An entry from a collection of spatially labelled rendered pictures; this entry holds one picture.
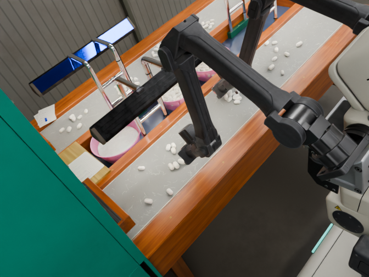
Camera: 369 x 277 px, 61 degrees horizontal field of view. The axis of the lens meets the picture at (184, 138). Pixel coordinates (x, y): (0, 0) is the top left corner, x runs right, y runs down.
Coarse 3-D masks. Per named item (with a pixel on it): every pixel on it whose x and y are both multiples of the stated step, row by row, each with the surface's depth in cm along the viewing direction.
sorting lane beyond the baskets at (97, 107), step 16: (240, 0) 228; (208, 16) 224; (224, 16) 218; (208, 32) 209; (144, 80) 191; (96, 96) 192; (112, 96) 188; (80, 112) 185; (96, 112) 181; (48, 128) 183; (80, 128) 175; (64, 144) 169
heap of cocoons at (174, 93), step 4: (176, 84) 180; (172, 88) 178; (176, 88) 177; (168, 92) 177; (172, 92) 175; (176, 92) 176; (180, 92) 173; (164, 96) 174; (168, 96) 174; (172, 96) 174; (176, 96) 172; (180, 96) 171; (164, 100) 173; (168, 100) 173; (172, 100) 170; (176, 100) 170
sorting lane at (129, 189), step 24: (288, 24) 191; (312, 24) 185; (336, 24) 179; (264, 48) 181; (288, 48) 175; (312, 48) 170; (264, 72) 167; (288, 72) 162; (216, 120) 152; (240, 120) 148; (168, 168) 139; (192, 168) 136; (120, 192) 137; (144, 192) 134; (144, 216) 126
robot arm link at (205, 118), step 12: (168, 48) 84; (168, 60) 84; (180, 60) 88; (192, 60) 89; (180, 72) 89; (192, 72) 90; (180, 84) 94; (192, 84) 92; (192, 96) 94; (192, 108) 98; (204, 108) 98; (192, 120) 103; (204, 120) 100; (204, 132) 103; (216, 132) 106; (204, 144) 106; (216, 144) 108
